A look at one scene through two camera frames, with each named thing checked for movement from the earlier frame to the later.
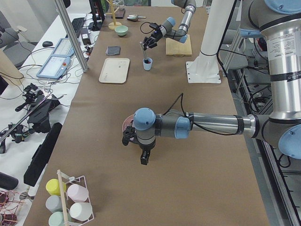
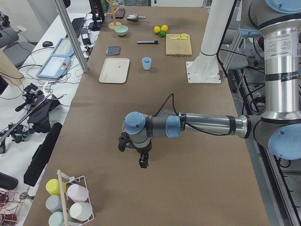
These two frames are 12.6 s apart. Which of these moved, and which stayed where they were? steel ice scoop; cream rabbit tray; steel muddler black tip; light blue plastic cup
Moved: steel muddler black tip
Stayed: cream rabbit tray; steel ice scoop; light blue plastic cup
